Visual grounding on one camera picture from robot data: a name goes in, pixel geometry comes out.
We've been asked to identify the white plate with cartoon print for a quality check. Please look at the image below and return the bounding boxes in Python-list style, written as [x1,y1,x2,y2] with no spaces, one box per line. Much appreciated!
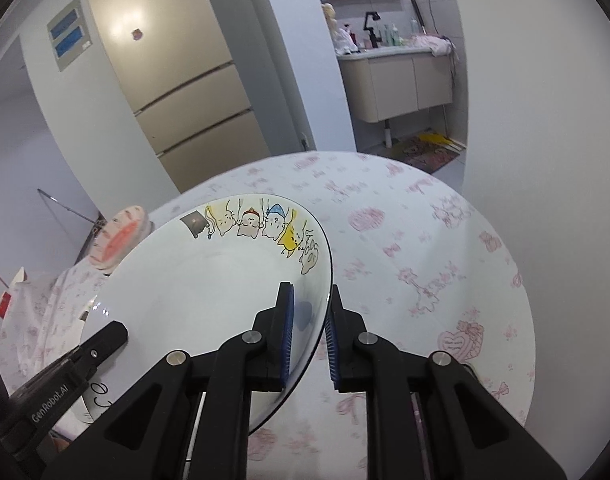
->
[80,193,334,436]

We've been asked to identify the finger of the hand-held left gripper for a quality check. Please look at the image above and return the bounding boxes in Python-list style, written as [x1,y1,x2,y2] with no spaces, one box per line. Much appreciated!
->
[64,320,129,377]

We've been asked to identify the black phone stand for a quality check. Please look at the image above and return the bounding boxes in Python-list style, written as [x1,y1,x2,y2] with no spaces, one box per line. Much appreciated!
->
[361,10,384,52]

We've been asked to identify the grey wall panel blue windows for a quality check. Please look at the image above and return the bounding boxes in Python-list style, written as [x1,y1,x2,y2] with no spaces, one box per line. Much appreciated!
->
[46,0,94,73]

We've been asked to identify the pink bowl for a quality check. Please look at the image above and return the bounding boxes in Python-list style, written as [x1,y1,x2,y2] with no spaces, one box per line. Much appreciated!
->
[91,210,142,269]
[88,203,152,274]

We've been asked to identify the blonde doll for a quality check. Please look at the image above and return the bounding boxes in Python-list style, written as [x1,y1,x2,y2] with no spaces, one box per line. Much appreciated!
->
[320,2,360,57]

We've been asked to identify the pink floral tablecloth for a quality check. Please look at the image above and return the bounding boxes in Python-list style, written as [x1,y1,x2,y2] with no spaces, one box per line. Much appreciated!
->
[0,150,536,480]

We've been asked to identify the plain white plate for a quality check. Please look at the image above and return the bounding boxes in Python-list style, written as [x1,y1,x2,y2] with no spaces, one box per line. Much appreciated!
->
[76,302,113,426]

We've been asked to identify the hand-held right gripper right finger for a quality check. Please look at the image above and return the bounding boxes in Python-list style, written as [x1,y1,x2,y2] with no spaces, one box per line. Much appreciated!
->
[324,284,570,480]

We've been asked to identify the pink cloth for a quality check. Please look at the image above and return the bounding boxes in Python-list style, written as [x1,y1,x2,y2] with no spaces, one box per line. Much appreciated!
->
[410,34,456,57]

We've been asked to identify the beige refrigerator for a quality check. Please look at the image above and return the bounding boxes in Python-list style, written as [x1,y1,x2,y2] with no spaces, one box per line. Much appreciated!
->
[84,0,272,194]

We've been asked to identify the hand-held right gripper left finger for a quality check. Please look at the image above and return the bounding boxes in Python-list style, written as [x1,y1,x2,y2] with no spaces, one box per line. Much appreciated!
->
[41,281,296,480]

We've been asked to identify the metal folding rack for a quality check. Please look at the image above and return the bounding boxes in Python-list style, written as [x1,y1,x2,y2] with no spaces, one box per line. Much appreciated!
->
[36,187,108,263]

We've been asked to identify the colourful bath mat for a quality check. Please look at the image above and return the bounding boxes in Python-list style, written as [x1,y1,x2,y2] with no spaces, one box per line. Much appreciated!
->
[391,131,466,174]

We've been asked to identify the beige vanity cabinet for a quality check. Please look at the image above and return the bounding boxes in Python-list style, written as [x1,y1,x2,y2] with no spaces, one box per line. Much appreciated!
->
[336,50,456,124]

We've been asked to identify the red and white cardboard box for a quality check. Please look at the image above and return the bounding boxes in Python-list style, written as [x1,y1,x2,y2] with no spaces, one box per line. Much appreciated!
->
[0,266,30,319]

